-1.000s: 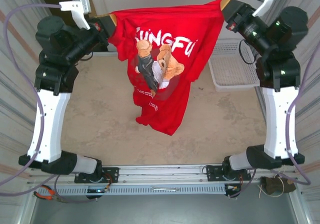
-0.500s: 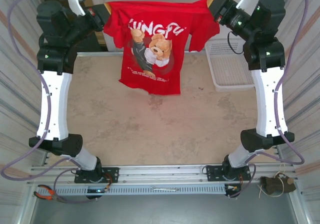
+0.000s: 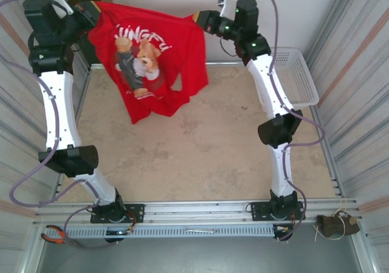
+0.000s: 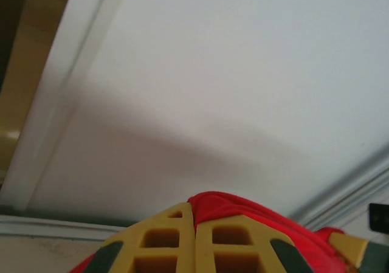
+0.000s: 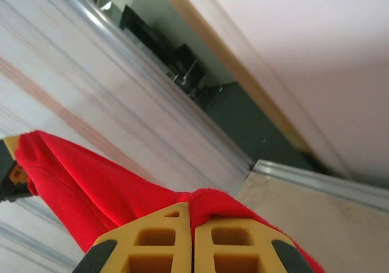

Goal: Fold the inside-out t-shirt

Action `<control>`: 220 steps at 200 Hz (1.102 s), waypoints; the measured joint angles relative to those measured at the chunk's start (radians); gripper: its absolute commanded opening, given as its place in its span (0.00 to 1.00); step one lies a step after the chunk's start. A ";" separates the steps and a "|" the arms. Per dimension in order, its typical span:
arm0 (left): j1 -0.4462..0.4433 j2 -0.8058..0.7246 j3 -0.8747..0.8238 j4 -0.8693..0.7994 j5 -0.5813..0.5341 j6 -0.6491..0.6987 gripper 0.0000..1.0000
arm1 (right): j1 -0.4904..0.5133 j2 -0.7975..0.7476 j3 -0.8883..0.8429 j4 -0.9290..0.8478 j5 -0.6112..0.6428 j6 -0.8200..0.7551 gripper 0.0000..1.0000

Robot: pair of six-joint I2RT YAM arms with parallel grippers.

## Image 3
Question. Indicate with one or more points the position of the red t-shirt with bear print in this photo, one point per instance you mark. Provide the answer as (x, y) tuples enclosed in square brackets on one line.
[(182, 42)]

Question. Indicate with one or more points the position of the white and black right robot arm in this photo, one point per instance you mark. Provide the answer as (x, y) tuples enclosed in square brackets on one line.
[(270, 87)]

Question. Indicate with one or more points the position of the aluminium table edge bar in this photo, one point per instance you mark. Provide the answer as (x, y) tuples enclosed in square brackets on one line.
[(225, 63)]

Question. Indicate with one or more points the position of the white perforated plastic basket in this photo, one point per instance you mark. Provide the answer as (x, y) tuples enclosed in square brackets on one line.
[(301, 81)]

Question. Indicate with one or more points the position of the small circuit board green light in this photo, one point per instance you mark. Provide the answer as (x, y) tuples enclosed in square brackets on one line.
[(118, 232)]

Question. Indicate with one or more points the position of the small silver wrench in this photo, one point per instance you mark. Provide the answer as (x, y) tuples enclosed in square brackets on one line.
[(200, 230)]

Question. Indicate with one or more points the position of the aluminium mounting rail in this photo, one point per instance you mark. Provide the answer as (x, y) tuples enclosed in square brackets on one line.
[(197, 209)]

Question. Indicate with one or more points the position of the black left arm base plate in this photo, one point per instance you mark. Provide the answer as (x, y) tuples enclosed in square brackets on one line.
[(136, 212)]

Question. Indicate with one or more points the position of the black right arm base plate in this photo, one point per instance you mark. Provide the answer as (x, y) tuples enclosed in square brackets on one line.
[(258, 212)]

